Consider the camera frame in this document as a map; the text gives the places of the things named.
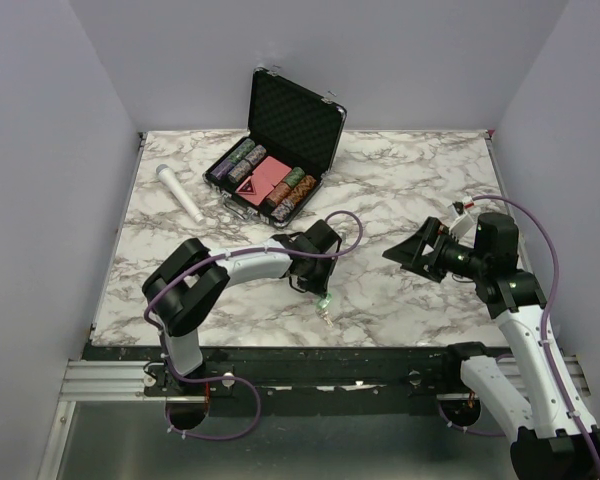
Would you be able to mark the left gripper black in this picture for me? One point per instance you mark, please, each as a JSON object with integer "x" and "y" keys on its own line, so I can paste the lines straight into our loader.
{"x": 319, "y": 287}

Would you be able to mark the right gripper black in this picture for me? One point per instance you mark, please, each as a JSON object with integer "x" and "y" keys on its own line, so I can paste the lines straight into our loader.
{"x": 411, "y": 249}

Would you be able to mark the green key tag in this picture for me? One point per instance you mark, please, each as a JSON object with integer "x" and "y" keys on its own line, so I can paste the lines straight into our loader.
{"x": 324, "y": 302}

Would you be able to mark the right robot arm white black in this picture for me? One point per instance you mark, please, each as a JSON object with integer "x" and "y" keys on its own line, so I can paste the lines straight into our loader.
{"x": 552, "y": 434}

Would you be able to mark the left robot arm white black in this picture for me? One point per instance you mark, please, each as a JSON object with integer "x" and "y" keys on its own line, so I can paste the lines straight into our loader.
{"x": 186, "y": 286}

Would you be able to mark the orange poker chip row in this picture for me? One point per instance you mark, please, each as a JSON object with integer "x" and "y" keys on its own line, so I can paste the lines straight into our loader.
{"x": 289, "y": 192}

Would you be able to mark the red playing card deck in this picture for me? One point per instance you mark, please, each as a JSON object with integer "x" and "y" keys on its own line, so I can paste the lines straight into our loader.
{"x": 262, "y": 180}

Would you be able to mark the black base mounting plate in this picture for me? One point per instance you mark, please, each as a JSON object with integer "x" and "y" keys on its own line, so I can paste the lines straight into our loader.
{"x": 313, "y": 381}

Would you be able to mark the purple poker chip row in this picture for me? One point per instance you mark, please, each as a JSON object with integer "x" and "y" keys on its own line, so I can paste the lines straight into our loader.
{"x": 222, "y": 169}

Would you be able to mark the black poker chip case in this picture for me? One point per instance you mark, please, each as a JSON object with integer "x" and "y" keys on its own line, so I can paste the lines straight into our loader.
{"x": 296, "y": 126}

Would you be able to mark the green poker chip row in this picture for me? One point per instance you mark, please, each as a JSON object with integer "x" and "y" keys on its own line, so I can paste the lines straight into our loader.
{"x": 247, "y": 151}

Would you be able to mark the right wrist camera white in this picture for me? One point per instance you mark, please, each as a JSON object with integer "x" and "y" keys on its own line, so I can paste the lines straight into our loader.
{"x": 462, "y": 221}

